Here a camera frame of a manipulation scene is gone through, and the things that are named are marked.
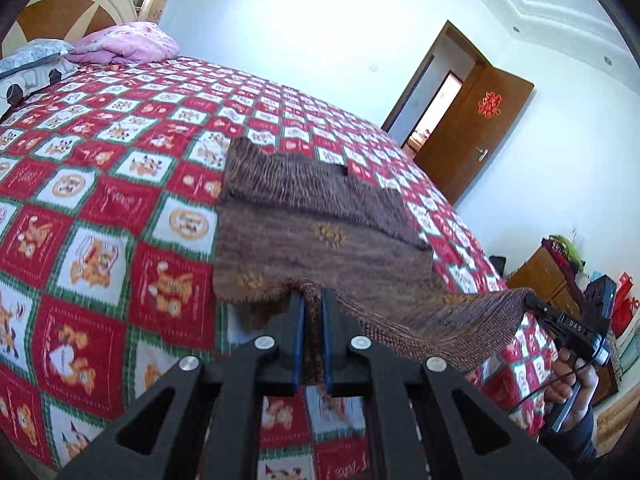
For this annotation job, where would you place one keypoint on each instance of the red gift bags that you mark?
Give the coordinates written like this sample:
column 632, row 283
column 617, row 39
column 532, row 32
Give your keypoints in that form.
column 625, row 305

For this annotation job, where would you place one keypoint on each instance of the red paper door decoration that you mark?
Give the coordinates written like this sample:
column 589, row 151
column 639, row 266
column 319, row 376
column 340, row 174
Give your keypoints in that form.
column 490, row 105

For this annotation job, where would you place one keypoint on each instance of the pink pillow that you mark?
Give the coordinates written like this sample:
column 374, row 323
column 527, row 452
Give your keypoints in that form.
column 125, row 42

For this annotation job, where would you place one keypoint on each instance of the brown door frame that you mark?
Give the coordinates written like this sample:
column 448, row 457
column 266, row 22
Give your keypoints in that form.
column 440, row 45

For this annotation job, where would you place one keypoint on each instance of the dark patterned pillow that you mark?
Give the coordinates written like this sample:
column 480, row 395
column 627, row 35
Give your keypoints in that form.
column 30, row 82

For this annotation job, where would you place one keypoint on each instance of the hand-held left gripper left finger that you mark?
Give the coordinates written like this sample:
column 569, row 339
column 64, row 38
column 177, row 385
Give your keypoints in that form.
column 298, row 345

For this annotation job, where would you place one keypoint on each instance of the brown knitted sweater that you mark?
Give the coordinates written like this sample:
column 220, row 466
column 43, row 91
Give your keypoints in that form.
column 320, row 255

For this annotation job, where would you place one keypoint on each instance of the grey floral pillow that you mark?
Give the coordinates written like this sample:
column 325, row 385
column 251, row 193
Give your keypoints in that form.
column 35, row 55

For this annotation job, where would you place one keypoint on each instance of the person's right hand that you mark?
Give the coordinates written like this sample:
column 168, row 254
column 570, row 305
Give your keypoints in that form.
column 585, row 385

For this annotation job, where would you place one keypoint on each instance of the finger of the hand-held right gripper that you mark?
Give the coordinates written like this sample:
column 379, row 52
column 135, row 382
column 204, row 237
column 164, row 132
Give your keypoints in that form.
column 539, row 306

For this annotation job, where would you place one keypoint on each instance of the brown wooden door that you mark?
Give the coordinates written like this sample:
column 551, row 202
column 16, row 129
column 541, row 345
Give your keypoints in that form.
column 470, row 140

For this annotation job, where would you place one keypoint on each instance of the black bag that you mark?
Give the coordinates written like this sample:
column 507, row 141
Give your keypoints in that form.
column 497, row 263

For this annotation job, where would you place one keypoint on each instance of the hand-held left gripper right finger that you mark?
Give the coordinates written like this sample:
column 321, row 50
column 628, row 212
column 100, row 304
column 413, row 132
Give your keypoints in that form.
column 327, row 345

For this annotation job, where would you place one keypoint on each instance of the brown wooden dresser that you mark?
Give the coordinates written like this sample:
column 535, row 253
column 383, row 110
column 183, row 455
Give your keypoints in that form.
column 545, row 280

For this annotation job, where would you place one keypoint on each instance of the cream and wood headboard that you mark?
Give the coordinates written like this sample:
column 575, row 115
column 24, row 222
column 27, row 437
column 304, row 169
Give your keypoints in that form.
column 65, row 5

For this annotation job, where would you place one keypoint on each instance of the person's right forearm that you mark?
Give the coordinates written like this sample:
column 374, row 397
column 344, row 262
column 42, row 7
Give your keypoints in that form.
column 570, row 435

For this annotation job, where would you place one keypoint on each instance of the red checkered printed bedspread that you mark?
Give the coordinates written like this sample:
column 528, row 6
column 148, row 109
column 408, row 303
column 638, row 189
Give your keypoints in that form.
column 125, row 210

